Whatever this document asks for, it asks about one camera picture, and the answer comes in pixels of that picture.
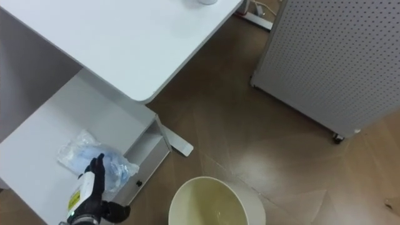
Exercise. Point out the white drawer cabinet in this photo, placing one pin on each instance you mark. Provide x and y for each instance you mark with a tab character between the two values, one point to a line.
47	137

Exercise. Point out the clear blue plastic bag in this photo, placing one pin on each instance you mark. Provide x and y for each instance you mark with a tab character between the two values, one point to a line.
115	168

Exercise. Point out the cream round waste bin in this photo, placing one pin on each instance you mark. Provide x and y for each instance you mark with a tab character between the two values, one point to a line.
209	203

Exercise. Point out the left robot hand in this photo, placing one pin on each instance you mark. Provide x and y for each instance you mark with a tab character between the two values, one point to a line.
93	187

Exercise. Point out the white round cup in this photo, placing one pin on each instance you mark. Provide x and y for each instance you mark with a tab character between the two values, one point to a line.
207	1

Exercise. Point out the white desk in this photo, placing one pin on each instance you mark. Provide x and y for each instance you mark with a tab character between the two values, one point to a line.
125	43

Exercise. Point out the white perforated panel on casters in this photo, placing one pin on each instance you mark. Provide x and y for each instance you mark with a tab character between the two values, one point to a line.
337	59

